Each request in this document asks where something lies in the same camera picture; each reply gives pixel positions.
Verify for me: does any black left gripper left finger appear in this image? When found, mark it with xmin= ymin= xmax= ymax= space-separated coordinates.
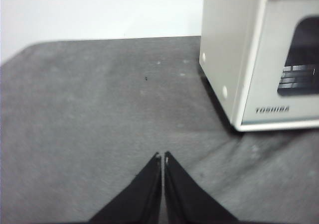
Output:
xmin=89 ymin=151 xmax=163 ymax=224

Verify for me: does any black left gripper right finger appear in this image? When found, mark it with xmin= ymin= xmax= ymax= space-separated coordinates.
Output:
xmin=163 ymin=151 xmax=238 ymax=224

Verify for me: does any oven door with beige handle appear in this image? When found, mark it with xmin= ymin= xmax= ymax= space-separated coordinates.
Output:
xmin=240 ymin=0 xmax=319 ymax=126

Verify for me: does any white Toshiba toaster oven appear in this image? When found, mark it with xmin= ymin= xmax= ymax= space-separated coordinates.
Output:
xmin=199 ymin=0 xmax=319 ymax=132

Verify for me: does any metal wire oven rack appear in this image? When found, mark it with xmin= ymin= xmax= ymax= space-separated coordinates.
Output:
xmin=279 ymin=64 xmax=317 ymax=89

